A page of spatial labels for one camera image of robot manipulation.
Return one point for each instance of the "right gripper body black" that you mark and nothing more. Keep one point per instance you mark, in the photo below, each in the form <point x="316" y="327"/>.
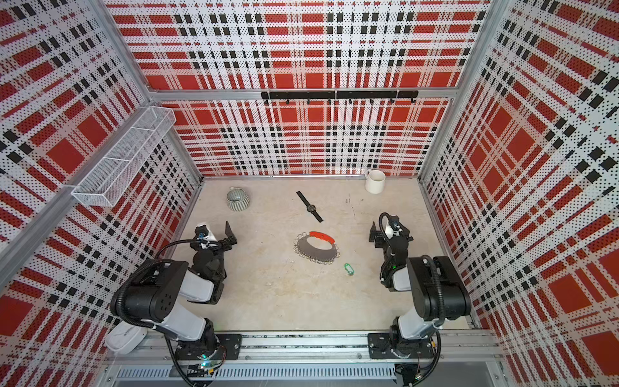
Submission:
<point x="385" y="245"/>

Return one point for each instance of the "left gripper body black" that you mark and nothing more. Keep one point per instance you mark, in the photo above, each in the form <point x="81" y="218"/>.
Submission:
<point x="223" y="245"/>

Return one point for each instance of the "green key tag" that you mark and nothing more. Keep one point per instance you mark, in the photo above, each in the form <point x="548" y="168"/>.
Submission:
<point x="350" y="271"/>

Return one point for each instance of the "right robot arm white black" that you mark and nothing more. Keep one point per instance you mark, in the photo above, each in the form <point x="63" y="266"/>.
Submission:
<point x="437" y="291"/>

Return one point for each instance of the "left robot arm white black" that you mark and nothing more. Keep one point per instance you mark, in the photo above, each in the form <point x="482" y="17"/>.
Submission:
<point x="153" y="298"/>

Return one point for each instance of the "grey ribbed ceramic cup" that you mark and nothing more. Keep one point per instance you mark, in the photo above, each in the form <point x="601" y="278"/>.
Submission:
<point x="237" y="199"/>

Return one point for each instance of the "white ceramic mug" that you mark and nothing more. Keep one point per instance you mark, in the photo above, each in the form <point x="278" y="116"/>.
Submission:
<point x="375" y="181"/>

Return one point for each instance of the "black wrist watch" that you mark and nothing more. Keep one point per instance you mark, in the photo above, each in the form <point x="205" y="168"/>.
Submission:
<point x="310" y="207"/>

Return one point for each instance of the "white object beside base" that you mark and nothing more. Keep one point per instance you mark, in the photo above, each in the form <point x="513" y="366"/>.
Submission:
<point x="124" y="338"/>

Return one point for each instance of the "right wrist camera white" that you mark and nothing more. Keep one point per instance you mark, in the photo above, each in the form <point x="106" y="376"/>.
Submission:
<point x="392" y="227"/>

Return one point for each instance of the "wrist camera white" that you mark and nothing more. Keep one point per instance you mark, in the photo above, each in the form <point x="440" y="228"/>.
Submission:
<point x="204" y="233"/>
<point x="392" y="227"/>

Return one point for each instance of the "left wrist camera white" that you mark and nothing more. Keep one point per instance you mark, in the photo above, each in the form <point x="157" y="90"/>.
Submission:
<point x="204" y="233"/>

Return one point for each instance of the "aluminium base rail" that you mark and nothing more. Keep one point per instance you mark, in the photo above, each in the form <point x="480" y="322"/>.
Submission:
<point x="467" y="358"/>

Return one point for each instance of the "white wire mesh basket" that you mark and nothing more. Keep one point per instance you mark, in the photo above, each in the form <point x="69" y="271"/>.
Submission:
<point x="110" y="178"/>

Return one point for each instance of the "black hook rail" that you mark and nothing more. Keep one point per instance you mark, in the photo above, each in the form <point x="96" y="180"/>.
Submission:
<point x="339" y="94"/>

